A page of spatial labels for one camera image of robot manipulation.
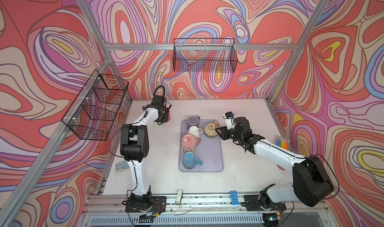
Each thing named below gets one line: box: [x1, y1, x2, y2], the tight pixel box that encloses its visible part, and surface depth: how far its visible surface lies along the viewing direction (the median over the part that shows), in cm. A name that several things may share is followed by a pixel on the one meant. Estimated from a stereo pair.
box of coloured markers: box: [272, 134, 291, 152], surface depth 98 cm
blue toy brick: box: [230, 190, 240, 206], surface depth 76 cm
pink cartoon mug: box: [181, 134, 201, 153], surface depth 86 cm
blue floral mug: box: [182, 151, 203, 170], surface depth 83 cm
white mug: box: [188, 125, 204, 138], surface depth 93 cm
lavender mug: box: [186, 115, 200, 130], surface depth 98 cm
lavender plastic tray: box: [179, 119, 223, 172], surface depth 93 cm
